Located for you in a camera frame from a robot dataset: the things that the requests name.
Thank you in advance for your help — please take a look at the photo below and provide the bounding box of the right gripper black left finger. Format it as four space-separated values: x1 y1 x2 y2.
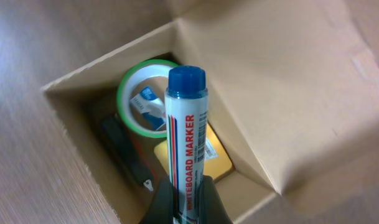
139 177 174 224

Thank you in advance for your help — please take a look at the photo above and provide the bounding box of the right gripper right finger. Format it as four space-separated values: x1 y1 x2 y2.
199 175 232 224

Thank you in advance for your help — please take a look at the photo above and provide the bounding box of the yellow sticky note pad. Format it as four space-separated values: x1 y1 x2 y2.
154 124 233 181

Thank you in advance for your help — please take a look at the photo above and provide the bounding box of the red black stapler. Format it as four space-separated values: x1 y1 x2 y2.
99 115 154 192

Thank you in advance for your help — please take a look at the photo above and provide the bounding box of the blue white staples box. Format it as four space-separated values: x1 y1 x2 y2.
130 86 166 131

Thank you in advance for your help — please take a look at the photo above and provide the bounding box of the blue white marker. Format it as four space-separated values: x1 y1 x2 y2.
164 65 208 223

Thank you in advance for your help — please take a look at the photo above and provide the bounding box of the green tape roll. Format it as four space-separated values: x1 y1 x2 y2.
116 59 177 138

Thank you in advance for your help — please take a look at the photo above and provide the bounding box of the brown cardboard box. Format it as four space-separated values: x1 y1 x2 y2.
43 0 379 223

